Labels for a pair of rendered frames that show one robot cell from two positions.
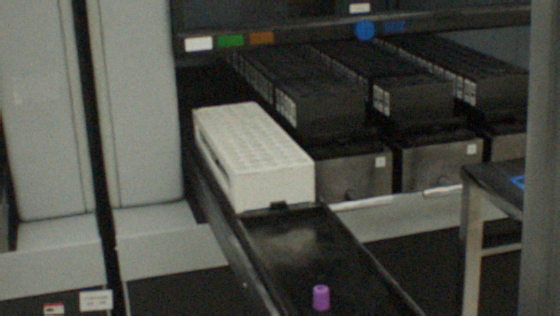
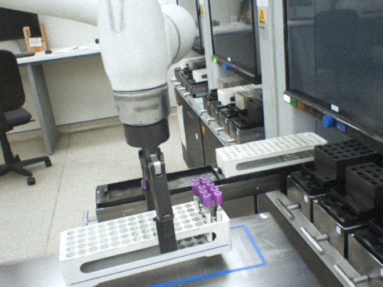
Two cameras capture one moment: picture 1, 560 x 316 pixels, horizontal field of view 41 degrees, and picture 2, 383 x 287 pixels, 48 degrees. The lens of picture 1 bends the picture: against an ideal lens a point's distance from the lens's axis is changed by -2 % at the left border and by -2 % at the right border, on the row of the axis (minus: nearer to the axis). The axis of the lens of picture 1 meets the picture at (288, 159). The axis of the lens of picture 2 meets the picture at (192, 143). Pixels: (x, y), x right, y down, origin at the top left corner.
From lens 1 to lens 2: 142 cm
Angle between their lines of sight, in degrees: 89
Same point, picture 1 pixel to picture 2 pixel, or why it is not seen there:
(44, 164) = (268, 126)
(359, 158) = (300, 189)
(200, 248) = not seen: hidden behind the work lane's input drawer
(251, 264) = (178, 173)
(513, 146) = (358, 251)
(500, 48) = not seen: outside the picture
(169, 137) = not seen: hidden behind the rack
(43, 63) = (268, 86)
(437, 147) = (324, 212)
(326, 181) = (292, 191)
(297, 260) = (179, 181)
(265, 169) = (219, 153)
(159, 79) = (288, 109)
